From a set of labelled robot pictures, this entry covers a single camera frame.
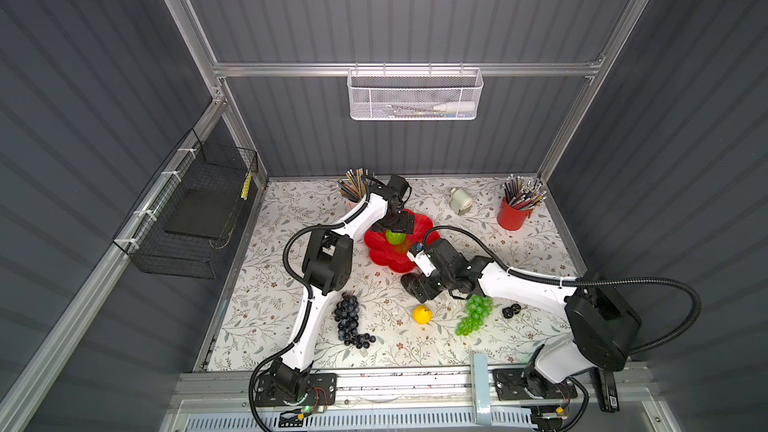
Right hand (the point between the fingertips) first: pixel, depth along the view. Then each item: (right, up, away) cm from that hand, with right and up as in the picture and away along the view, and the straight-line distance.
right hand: (420, 284), depth 86 cm
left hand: (-6, +15, +15) cm, 22 cm away
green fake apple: (-7, +12, +11) cm, 18 cm away
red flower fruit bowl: (-7, +6, +12) cm, 16 cm away
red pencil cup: (+33, +19, +16) cm, 41 cm away
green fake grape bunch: (+16, -6, -4) cm, 17 cm away
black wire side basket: (-59, +18, -16) cm, 63 cm away
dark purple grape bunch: (-21, -7, -4) cm, 23 cm away
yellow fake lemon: (0, -7, -6) cm, 9 cm away
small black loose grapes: (+25, -8, -2) cm, 26 cm away
